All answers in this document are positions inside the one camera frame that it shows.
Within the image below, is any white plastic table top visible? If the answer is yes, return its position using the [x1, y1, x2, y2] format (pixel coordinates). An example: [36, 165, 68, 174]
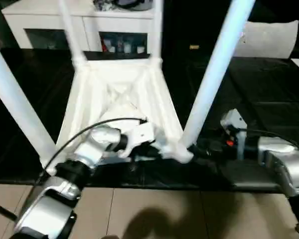
[43, 58, 195, 175]

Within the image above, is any grey pillow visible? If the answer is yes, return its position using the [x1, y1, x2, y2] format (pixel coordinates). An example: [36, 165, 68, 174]
[235, 19, 299, 60]

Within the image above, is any black cabinet with gold label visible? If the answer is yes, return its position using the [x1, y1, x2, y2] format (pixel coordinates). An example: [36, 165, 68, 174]
[161, 0, 240, 58]

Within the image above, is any grey round pot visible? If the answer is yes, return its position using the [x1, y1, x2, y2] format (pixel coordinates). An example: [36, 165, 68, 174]
[116, 0, 153, 11]

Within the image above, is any black clutter on sideboard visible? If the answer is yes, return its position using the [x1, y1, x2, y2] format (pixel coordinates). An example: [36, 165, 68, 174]
[93, 0, 118, 12]

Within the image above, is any white sideboard cabinet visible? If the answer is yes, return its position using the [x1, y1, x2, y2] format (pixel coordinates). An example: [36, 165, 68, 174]
[1, 4, 163, 55]

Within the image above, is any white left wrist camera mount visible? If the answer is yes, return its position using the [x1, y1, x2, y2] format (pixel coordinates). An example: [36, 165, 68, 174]
[120, 122, 157, 159]

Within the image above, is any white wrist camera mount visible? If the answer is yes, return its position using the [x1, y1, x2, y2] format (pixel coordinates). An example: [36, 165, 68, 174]
[120, 122, 157, 159]
[220, 108, 248, 160]

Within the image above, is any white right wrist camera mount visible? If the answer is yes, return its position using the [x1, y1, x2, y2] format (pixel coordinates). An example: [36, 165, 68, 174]
[220, 108, 248, 160]

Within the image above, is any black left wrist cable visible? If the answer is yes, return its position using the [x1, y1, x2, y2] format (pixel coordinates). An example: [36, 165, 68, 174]
[16, 117, 149, 225]

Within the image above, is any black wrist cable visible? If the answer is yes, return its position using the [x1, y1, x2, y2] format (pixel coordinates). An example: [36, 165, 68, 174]
[16, 117, 149, 225]
[235, 127, 299, 158]

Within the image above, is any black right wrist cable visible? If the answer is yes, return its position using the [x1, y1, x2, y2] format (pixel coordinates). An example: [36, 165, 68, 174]
[235, 127, 299, 158]

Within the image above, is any black metal frame leg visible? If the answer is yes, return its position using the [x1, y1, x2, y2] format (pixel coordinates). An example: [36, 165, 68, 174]
[0, 198, 18, 222]

